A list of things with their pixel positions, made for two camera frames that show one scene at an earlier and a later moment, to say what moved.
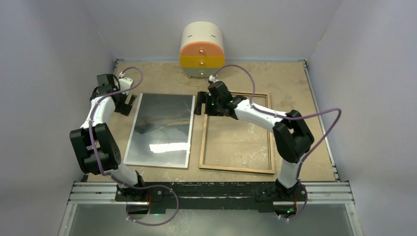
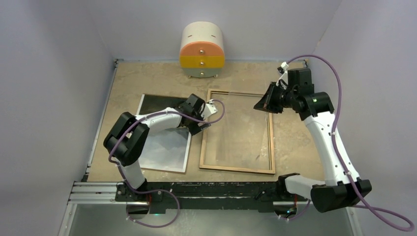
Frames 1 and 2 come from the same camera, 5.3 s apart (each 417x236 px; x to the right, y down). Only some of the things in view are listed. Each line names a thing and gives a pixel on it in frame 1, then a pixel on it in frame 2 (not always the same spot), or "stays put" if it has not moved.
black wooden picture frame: (271, 170) stays put
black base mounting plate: (212, 197) stays put
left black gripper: (124, 108) -> (193, 128)
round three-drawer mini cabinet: (202, 53) stays put
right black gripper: (205, 97) -> (267, 103)
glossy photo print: (160, 133) stays put
